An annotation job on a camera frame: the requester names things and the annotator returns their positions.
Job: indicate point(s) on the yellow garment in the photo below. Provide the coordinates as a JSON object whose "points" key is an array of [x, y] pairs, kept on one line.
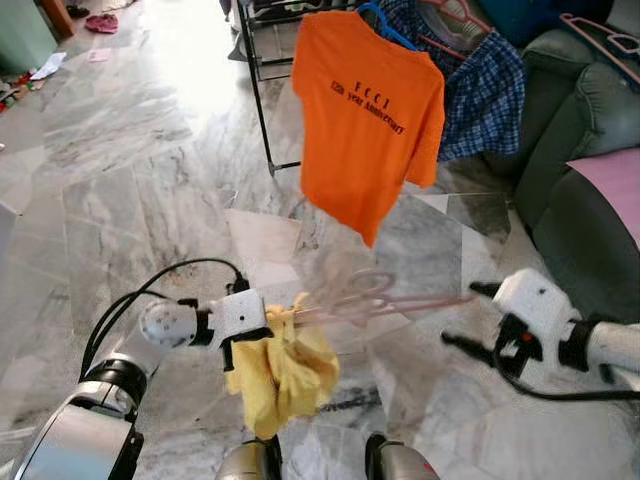
{"points": [[285, 375]]}

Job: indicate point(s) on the white paper sheet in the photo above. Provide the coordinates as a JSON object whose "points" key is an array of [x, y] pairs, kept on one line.
{"points": [[48, 66]]}

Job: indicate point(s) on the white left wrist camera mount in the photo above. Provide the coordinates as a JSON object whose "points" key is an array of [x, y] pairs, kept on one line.
{"points": [[240, 315]]}

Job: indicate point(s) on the dark pink floor cloth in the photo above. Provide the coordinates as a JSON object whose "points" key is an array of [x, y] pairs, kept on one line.
{"points": [[101, 23]]}

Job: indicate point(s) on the orange shirt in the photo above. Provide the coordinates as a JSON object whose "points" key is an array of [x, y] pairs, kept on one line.
{"points": [[365, 120]]}

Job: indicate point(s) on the green laundry basket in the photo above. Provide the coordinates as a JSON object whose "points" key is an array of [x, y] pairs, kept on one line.
{"points": [[22, 30]]}

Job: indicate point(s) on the dark green leather sofa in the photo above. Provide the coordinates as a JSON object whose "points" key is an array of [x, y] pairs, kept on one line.
{"points": [[585, 250]]}

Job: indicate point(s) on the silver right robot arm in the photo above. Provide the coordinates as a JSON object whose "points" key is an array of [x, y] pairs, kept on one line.
{"points": [[610, 345]]}

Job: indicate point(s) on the pink paper sheet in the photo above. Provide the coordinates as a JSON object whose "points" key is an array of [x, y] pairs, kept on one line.
{"points": [[99, 55]]}

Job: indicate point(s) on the dark green leather armchair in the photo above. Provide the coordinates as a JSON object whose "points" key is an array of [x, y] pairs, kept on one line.
{"points": [[570, 110]]}

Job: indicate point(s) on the brown wooden post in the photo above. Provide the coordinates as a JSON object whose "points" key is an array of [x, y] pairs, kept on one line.
{"points": [[58, 15]]}

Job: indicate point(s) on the pink sofa cover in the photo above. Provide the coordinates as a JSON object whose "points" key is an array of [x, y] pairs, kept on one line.
{"points": [[612, 185]]}

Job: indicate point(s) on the pink plastic hanger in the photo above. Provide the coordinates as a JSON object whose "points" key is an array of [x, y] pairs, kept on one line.
{"points": [[600, 35], [370, 300], [460, 15]]}

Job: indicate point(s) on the left robot leg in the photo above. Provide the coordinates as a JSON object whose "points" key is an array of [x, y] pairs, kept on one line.
{"points": [[248, 462]]}

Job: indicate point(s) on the black slipper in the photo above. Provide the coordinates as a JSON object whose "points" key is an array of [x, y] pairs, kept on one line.
{"points": [[77, 11]]}

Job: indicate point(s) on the blue plaid shirt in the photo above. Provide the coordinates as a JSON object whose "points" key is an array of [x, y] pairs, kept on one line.
{"points": [[485, 100]]}

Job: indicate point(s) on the black metal drying rack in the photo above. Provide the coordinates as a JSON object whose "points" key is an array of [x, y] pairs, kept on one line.
{"points": [[250, 80]]}

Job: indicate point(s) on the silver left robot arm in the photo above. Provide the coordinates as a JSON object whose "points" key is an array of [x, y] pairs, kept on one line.
{"points": [[165, 322]]}

